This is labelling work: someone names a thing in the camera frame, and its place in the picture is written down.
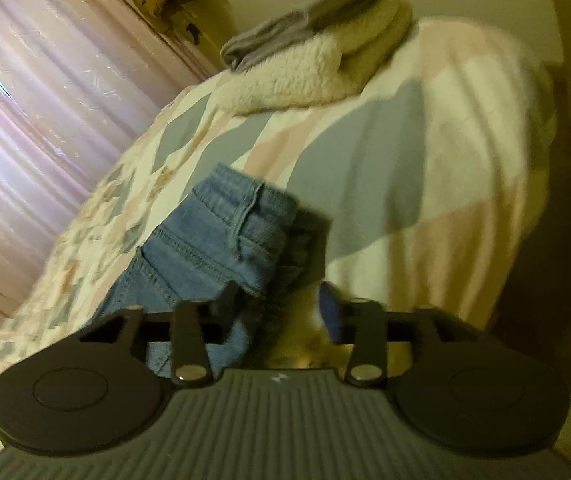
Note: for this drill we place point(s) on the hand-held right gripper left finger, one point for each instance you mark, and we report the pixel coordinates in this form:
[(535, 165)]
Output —
[(188, 332)]

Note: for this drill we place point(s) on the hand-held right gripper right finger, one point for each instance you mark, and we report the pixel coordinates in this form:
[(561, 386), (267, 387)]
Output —
[(333, 312)]

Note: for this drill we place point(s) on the light blue jeans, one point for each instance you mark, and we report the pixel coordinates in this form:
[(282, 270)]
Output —
[(215, 240)]

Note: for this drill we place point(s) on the checkered pastel quilt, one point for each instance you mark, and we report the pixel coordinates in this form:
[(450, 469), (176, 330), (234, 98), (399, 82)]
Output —
[(415, 160)]

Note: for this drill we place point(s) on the cream fleece garment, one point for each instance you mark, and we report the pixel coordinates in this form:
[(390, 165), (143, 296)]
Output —
[(305, 77)]

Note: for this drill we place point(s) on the pink curtain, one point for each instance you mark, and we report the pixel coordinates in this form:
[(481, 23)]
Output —
[(40, 110)]

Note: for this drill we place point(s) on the grey folded garment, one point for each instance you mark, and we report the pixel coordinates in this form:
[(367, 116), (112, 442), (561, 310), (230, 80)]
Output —
[(275, 35)]

